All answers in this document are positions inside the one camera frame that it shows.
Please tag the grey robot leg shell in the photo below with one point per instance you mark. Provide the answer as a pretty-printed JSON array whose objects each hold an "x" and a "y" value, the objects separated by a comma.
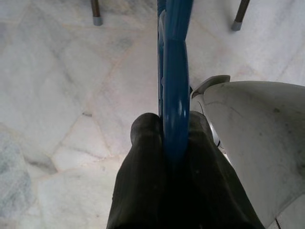
[{"x": 262, "y": 131}]

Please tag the marble pattern folding table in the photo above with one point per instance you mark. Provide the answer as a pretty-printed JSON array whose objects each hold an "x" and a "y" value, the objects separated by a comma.
[{"x": 95, "y": 9}]

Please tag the blue plastic hanger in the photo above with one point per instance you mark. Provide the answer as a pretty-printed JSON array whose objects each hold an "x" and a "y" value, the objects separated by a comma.
[{"x": 175, "y": 95}]

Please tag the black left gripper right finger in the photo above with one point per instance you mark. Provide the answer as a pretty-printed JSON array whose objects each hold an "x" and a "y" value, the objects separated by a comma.
[{"x": 205, "y": 179}]

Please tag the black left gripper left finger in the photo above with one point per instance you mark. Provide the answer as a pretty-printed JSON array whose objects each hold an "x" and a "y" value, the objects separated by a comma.
[{"x": 143, "y": 167}]

